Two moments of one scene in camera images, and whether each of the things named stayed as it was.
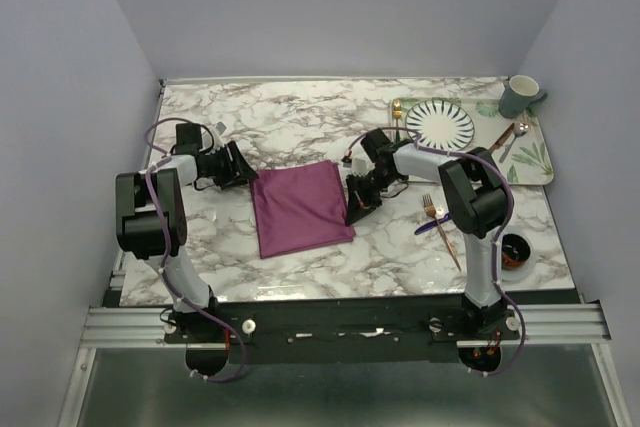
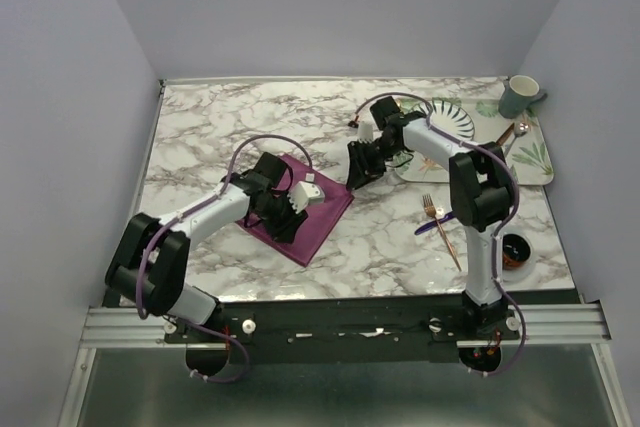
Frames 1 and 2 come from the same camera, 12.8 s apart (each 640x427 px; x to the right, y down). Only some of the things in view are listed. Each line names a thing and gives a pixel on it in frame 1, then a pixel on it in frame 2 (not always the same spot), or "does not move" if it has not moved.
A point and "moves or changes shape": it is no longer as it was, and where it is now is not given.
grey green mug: x=518 y=95 does not move
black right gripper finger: x=364 y=211 → x=371 y=175
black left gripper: x=231 y=177 → x=285 y=231
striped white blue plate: x=441 y=125 does not move
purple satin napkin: x=300 y=207 moves or changes shape
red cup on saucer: x=517 y=256 does not move
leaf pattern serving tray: x=517 y=148 does not move
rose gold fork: x=429 y=207 does not move
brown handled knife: x=500 y=140 does not move
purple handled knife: x=430 y=225 does not move
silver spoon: x=519 y=129 does not move
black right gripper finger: x=356 y=210 → x=356 y=167
